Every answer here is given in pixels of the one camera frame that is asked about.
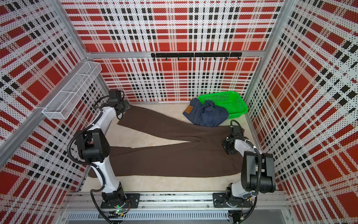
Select brown trousers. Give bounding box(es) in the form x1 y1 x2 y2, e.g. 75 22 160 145
109 106 243 178

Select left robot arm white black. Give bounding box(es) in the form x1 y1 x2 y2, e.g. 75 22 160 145
67 90 131 208

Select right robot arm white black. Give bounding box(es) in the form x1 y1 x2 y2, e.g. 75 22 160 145
213 124 276 208

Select green plastic basket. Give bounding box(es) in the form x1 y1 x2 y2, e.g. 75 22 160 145
198 91 249 119

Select blue denim jeans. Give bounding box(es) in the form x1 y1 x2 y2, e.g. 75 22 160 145
183 98 229 127

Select white wire mesh shelf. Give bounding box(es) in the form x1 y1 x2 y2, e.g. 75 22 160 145
42 61 102 120

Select black hook rail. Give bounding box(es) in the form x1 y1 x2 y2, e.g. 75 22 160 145
151 52 242 60

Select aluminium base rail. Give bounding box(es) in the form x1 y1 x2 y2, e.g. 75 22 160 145
55 191 295 224

